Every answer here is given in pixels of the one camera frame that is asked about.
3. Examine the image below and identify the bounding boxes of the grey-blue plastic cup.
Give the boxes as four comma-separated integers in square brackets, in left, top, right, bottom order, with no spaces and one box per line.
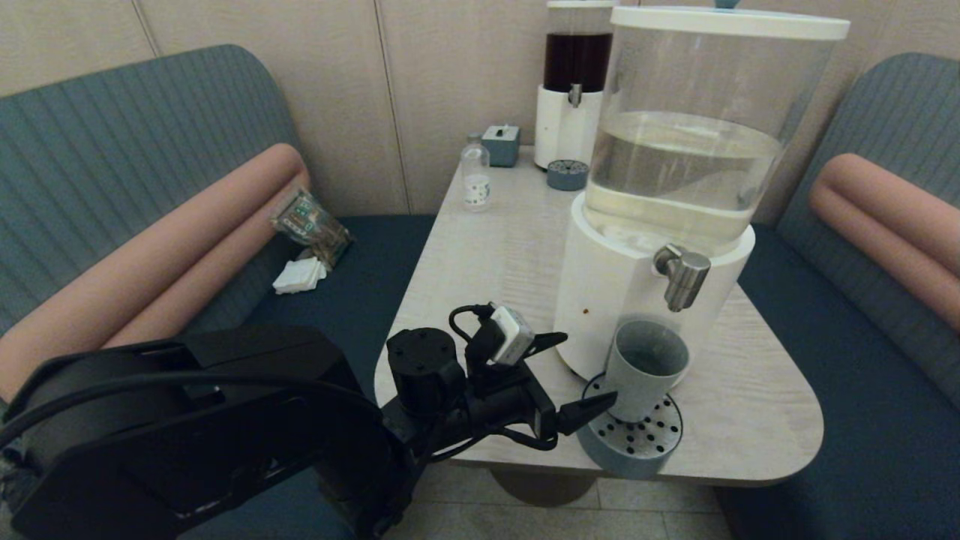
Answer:
[604,320,690,423]

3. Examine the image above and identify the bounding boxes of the metal dispenser tap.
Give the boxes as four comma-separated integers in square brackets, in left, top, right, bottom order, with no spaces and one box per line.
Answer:
[652,244,712,313]

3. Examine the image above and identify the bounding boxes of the large blue drip tray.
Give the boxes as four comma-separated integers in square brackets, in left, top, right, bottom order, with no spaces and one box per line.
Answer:
[575,373,684,480]

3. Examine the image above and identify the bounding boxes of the small blue drip tray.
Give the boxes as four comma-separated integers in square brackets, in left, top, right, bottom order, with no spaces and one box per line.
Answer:
[546,159,590,192]

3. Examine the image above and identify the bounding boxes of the small clear glass bottle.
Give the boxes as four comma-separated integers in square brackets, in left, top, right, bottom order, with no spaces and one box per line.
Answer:
[460,134,492,213]

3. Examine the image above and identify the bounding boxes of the blue tissue box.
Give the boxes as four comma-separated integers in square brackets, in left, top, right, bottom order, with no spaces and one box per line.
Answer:
[480,124,521,168]

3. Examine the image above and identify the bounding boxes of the white folded napkins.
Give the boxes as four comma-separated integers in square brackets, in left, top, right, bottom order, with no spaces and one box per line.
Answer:
[271,256,329,296]

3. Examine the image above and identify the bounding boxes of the clear water dispenser white base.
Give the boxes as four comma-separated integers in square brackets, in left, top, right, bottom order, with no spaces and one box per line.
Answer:
[553,6,851,389]

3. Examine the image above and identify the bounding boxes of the clear printed snack packet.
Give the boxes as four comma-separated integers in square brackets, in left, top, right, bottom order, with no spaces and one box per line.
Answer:
[269,187,354,270]

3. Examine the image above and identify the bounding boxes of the teal upholstered booth bench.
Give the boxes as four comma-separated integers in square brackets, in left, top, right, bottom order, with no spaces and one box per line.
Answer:
[715,51,960,540]
[0,43,437,540]

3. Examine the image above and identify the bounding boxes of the pink cylindrical bolster cushion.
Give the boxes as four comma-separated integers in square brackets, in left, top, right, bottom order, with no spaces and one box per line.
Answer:
[808,152,960,332]
[0,142,311,406]

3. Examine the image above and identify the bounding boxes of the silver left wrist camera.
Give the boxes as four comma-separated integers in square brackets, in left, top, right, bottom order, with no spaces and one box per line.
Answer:
[487,301,536,367]

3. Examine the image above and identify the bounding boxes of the brass table pedestal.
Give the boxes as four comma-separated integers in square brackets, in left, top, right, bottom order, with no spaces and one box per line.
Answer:
[487,463,602,509]

